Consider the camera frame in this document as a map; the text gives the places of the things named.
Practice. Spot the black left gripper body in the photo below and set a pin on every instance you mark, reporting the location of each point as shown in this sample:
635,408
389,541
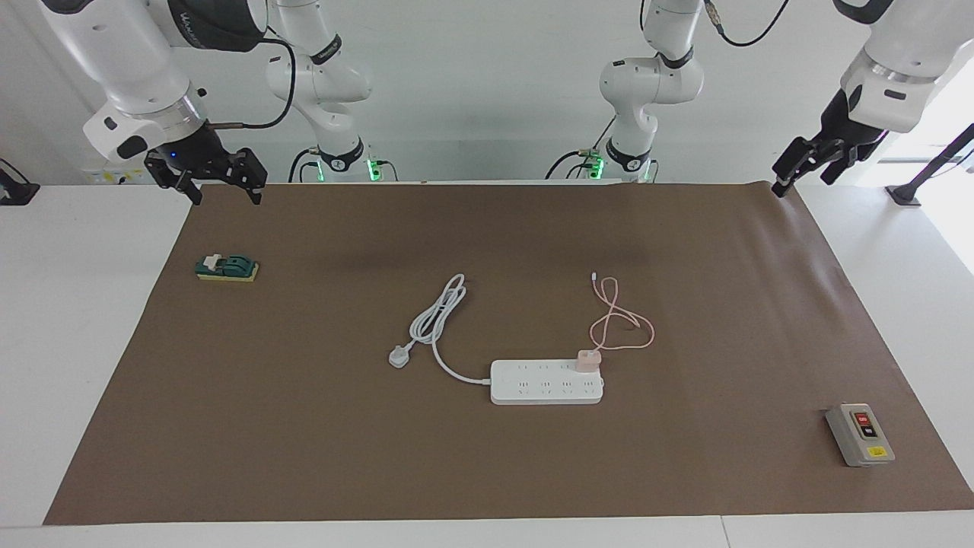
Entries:
848,133

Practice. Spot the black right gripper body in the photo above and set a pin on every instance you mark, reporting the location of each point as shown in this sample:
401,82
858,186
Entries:
194,156

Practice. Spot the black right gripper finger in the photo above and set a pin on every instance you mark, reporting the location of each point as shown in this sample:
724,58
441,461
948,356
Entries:
190,189
253,175

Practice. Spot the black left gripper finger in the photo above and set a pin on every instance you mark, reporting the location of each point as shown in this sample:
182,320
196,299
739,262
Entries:
834,167
793,167

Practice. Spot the pink charger adapter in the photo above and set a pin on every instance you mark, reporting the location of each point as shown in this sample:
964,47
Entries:
588,362

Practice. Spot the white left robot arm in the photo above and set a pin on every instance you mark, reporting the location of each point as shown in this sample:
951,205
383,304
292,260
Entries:
647,84

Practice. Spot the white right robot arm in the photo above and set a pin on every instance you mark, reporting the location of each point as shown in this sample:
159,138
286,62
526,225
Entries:
129,68

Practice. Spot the white power strip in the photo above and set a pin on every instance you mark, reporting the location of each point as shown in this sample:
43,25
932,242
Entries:
536,387

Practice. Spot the black slanted pole stand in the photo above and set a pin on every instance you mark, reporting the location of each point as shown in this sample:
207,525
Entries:
932,166

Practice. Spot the green lit base connector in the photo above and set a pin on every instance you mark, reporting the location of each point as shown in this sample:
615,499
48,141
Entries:
373,169
597,164

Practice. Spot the black clamp stand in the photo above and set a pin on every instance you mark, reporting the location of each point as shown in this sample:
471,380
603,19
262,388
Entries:
17,190

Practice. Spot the brown table mat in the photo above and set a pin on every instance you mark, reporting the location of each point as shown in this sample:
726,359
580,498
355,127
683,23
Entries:
487,472

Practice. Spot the white wall outlet box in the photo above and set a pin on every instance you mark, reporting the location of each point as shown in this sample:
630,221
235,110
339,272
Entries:
114,173

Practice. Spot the green knife switch yellow base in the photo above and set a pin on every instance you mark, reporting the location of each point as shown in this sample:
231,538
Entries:
228,268

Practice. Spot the grey on-off switch box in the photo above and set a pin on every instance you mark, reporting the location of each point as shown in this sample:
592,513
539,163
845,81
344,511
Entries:
860,435

